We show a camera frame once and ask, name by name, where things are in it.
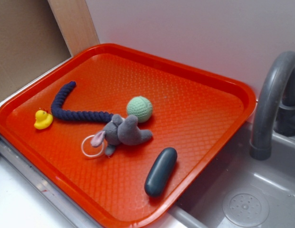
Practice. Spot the green crochet ball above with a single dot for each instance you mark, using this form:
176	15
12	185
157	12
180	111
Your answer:
140	107

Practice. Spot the grey plush mouse toy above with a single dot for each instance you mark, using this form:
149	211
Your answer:
119	131

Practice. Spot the orange plastic tray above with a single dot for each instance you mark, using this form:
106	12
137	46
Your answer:
194	112

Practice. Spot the dark teal oblong case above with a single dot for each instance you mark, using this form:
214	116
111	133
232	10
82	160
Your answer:
160	172

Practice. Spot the yellow rubber duck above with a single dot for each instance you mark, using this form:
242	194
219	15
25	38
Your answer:
42	120

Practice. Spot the grey toy sink basin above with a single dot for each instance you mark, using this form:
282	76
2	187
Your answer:
237	191

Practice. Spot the wooden board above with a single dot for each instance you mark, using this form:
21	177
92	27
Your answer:
75	23

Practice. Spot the grey toy faucet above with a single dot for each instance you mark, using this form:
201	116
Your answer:
275	111

